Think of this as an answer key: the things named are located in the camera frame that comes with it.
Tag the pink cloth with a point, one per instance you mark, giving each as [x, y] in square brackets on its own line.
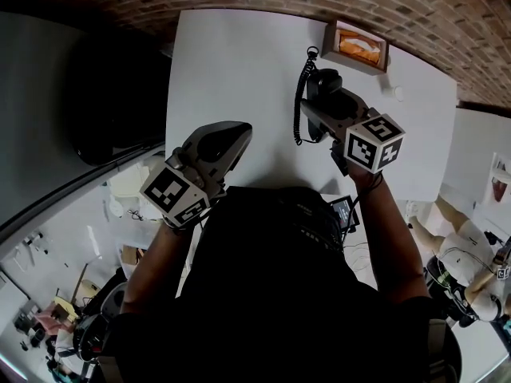
[47, 318]

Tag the person's black shirt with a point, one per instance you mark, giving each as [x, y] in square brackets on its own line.
[279, 293]

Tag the person's left forearm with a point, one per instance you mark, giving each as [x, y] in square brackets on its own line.
[159, 261]

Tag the small white cap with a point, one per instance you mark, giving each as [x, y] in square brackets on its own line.
[393, 91]

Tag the black device with screen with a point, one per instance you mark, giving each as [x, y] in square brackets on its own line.
[344, 210]

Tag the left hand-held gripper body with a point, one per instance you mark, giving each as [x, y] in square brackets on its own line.
[187, 162]

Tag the brown cardboard box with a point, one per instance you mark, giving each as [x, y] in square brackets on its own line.
[129, 255]

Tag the wooden tissue box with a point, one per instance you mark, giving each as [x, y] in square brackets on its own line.
[329, 40]

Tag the black telephone handset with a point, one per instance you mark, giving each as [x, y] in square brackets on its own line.
[325, 82]

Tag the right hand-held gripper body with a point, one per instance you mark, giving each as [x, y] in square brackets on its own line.
[371, 142]

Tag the person's right forearm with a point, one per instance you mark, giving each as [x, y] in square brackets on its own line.
[395, 245]

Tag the white table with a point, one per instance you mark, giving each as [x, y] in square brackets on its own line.
[239, 74]

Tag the orange tissue packet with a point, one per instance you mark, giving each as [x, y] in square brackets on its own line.
[359, 48]

